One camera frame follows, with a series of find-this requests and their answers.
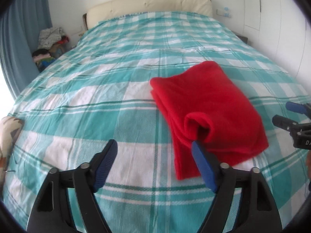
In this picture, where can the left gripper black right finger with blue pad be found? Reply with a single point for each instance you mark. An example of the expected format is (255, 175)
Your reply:
(257, 211)

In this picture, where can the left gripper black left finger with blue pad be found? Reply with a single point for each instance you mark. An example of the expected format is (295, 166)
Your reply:
(51, 211)

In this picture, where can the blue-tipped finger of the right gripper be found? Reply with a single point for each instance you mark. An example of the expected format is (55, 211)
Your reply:
(298, 108)

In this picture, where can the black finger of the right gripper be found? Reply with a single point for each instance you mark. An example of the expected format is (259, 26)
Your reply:
(286, 124)

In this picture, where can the red knit sweater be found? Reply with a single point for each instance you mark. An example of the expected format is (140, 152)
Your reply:
(203, 104)

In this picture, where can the pile of clothes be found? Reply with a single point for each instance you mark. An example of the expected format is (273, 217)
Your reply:
(50, 41)

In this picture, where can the white wardrobe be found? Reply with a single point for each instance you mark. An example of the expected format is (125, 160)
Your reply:
(279, 30)

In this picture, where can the patterned cream cushion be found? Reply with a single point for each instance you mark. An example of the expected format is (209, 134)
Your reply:
(10, 130)

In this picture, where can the teal white plaid bedspread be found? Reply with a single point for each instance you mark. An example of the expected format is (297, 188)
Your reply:
(100, 91)

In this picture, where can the blue window curtain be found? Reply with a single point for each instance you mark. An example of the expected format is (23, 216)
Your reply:
(21, 24)

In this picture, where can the cream padded headboard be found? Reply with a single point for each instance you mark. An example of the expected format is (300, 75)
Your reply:
(116, 8)

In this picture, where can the wall socket plate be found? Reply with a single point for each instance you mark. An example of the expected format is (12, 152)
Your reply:
(224, 12)

